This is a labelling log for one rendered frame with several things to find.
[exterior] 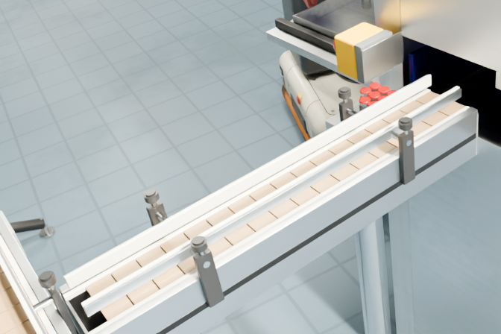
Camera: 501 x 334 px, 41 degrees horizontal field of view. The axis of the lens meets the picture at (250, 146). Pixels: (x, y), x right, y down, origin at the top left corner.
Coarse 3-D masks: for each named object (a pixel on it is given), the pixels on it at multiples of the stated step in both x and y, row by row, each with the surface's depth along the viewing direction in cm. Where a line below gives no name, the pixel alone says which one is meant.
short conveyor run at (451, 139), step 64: (384, 128) 100; (448, 128) 104; (256, 192) 99; (320, 192) 97; (384, 192) 101; (128, 256) 92; (192, 256) 90; (256, 256) 90; (128, 320) 82; (192, 320) 88
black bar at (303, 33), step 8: (280, 24) 155; (288, 24) 153; (296, 24) 152; (296, 32) 150; (304, 32) 148; (312, 32) 147; (312, 40) 146; (320, 40) 144; (328, 40) 142; (328, 48) 142
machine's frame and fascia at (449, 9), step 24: (408, 0) 109; (432, 0) 104; (456, 0) 100; (480, 0) 96; (408, 24) 111; (432, 24) 106; (456, 24) 102; (480, 24) 98; (456, 48) 104; (480, 48) 100
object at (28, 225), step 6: (12, 222) 241; (18, 222) 241; (24, 222) 242; (30, 222) 243; (36, 222) 244; (42, 222) 245; (18, 228) 240; (24, 228) 241; (30, 228) 243; (36, 228) 244; (42, 228) 246; (48, 228) 251; (42, 234) 248; (48, 234) 248
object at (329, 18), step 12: (336, 0) 158; (348, 0) 160; (360, 0) 161; (372, 0) 160; (300, 12) 153; (312, 12) 155; (324, 12) 157; (336, 12) 158; (348, 12) 157; (360, 12) 155; (372, 12) 154; (300, 24) 151; (312, 24) 147; (324, 24) 153; (336, 24) 152; (348, 24) 151; (372, 24) 149
